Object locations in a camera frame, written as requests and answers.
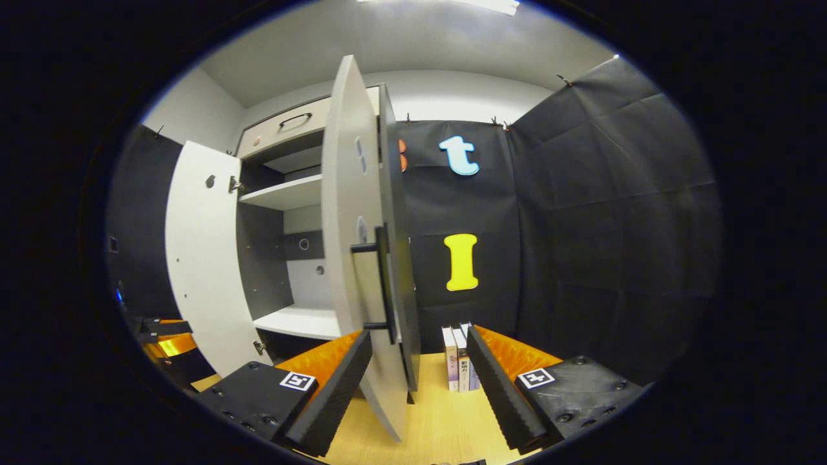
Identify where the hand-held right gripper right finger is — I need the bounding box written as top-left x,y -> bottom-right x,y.
466,325 -> 647,455

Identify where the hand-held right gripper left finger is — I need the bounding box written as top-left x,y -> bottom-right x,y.
197,331 -> 374,458

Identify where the white cabinet door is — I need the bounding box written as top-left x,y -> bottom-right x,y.
321,55 -> 409,443
165,141 -> 272,378

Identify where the white and grey cabinet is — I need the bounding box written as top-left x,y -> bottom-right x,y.
233,84 -> 422,393

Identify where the white cabinet shelf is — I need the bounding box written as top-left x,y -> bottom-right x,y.
239,174 -> 324,211

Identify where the white cabinet drawer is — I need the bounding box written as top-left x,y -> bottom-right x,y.
236,87 -> 381,159

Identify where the black backdrop cloth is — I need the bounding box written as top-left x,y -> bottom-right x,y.
107,126 -> 185,317
394,57 -> 721,388

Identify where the long ceiling light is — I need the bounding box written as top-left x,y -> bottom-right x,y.
359,0 -> 521,15

